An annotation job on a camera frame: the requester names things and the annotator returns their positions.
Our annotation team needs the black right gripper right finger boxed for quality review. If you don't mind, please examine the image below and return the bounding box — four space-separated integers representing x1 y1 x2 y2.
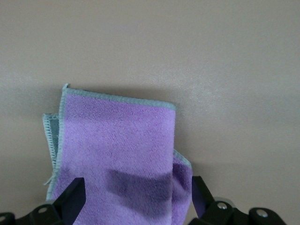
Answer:
188 175 288 225

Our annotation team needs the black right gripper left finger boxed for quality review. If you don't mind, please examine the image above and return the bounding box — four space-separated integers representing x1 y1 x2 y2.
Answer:
0 177 85 225

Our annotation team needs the purple microfiber towel grey edging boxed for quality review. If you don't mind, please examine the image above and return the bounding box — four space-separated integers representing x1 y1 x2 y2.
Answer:
42 83 193 225

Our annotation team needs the brown table cover mat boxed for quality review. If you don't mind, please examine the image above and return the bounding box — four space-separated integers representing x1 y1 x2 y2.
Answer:
0 0 300 225

